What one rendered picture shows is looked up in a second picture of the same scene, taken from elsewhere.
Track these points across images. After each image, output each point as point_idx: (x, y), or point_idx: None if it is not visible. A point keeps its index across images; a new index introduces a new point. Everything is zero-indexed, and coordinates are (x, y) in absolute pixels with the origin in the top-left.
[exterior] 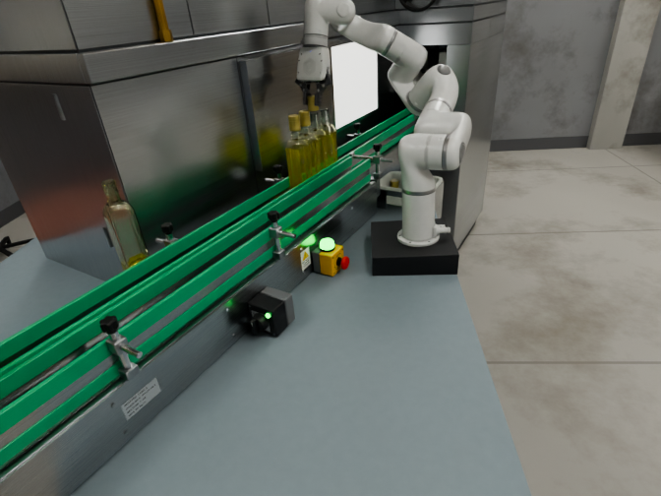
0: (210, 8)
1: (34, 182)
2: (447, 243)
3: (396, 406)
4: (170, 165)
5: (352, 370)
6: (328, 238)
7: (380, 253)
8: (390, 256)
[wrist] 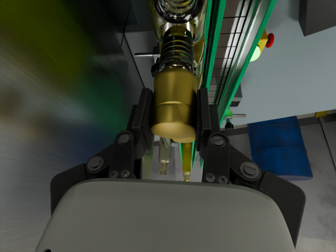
0: None
1: None
2: None
3: (304, 96)
4: (144, 156)
5: (282, 91)
6: (253, 55)
7: (316, 25)
8: (329, 26)
